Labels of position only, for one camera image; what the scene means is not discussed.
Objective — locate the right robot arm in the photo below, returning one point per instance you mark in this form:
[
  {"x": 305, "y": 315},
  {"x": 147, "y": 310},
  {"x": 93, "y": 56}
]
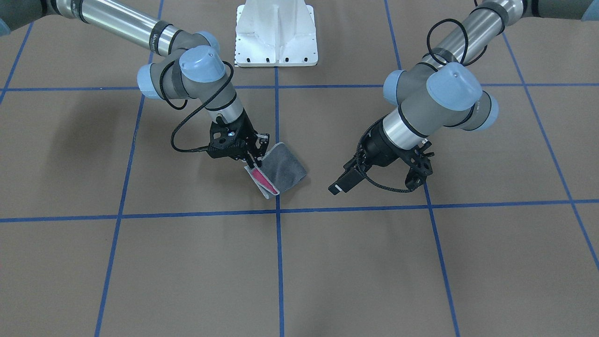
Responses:
[{"x": 191, "y": 67}]

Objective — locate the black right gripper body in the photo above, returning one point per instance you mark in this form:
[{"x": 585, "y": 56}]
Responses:
[{"x": 246, "y": 135}]

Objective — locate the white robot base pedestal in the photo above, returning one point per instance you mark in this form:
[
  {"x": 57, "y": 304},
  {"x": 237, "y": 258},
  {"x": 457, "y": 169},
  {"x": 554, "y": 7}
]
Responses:
[{"x": 275, "y": 33}]

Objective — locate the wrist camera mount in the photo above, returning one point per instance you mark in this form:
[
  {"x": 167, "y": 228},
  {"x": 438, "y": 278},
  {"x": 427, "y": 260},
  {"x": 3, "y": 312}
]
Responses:
[
  {"x": 419, "y": 163},
  {"x": 228, "y": 139}
]

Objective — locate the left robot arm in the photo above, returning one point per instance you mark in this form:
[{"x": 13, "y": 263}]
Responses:
[{"x": 440, "y": 91}]

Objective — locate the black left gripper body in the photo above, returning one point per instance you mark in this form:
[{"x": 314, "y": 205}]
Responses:
[{"x": 377, "y": 149}]

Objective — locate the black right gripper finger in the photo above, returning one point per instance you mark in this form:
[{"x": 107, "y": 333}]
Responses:
[
  {"x": 259, "y": 155},
  {"x": 250, "y": 161}
]

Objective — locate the pink towel with grey back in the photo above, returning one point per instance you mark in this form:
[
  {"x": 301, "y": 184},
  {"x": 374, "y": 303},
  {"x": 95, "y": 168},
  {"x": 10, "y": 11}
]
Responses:
[{"x": 280, "y": 171}]

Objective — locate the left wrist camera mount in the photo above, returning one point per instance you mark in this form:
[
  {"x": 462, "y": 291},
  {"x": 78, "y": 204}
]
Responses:
[{"x": 419, "y": 163}]

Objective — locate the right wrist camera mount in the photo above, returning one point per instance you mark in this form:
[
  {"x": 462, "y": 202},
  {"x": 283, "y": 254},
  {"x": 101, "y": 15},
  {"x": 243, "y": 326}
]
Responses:
[{"x": 228, "y": 139}]

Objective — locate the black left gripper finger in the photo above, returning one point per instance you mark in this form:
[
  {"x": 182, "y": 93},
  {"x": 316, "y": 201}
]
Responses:
[{"x": 347, "y": 181}]

